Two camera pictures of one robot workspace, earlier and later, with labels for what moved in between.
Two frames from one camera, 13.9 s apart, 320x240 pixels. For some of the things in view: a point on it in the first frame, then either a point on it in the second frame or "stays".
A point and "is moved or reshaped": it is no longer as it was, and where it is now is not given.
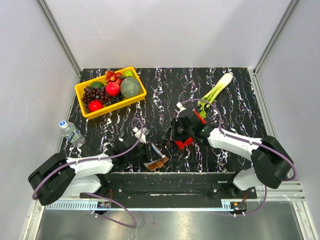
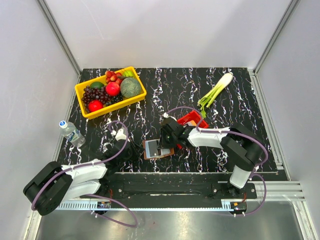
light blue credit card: [163, 156] is moved or reshaped
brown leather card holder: [153, 165] to [171, 150]
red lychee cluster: [113, 76] stays
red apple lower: [95, 105] stays
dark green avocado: [96, 85] stays
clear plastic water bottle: [69, 130] stays
